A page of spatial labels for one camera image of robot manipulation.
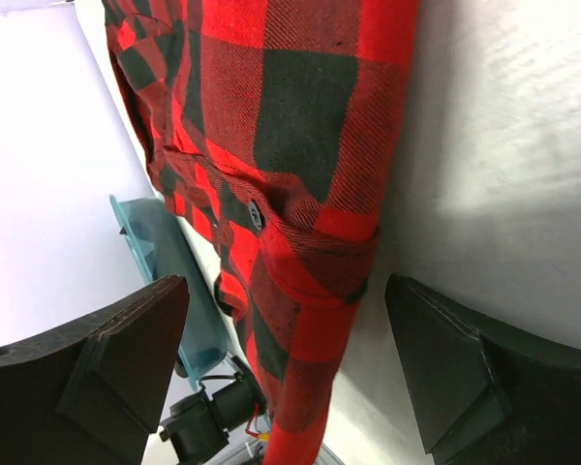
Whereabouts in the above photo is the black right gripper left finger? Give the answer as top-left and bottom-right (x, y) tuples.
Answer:
(0, 276), (189, 464)

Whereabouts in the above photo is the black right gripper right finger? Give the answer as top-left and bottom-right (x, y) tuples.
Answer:
(385, 275), (581, 464)

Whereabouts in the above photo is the red black plaid shirt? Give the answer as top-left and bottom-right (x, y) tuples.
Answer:
(103, 1), (418, 464)

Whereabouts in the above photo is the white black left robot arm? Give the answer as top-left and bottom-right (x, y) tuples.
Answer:
(160, 356), (267, 464)

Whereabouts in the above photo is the teal plastic bin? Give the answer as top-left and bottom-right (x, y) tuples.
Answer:
(109, 196), (228, 390)

